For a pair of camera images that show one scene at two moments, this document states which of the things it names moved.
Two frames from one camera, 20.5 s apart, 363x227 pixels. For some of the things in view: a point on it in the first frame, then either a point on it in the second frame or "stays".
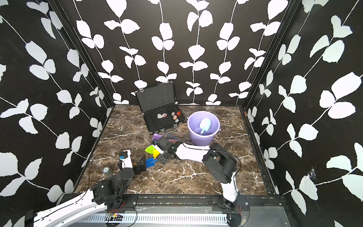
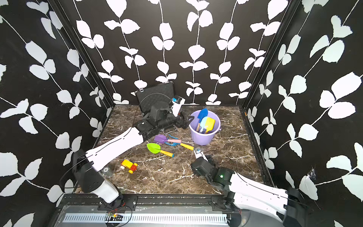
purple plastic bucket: [203, 126] stays
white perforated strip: [206, 218] stays
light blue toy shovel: [205, 125] stays
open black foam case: [161, 111] stays
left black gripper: [142, 165] -> [185, 124]
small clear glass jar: [107, 171] stays
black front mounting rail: [203, 202] stays
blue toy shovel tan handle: [151, 162] -> [203, 113]
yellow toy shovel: [155, 153] -> [209, 124]
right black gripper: [161, 159] -> [194, 171]
